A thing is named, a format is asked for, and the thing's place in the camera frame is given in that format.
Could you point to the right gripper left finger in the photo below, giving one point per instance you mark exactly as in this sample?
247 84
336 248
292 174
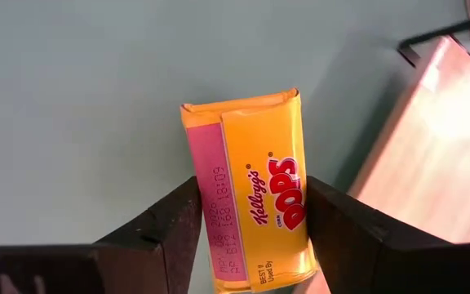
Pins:
137 253

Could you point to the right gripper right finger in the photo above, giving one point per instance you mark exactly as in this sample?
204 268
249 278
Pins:
382 257

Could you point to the yellow Corn Pops cereal box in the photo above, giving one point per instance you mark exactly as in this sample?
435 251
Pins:
259 163

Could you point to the green table mat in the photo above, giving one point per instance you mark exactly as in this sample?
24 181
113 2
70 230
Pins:
76 102

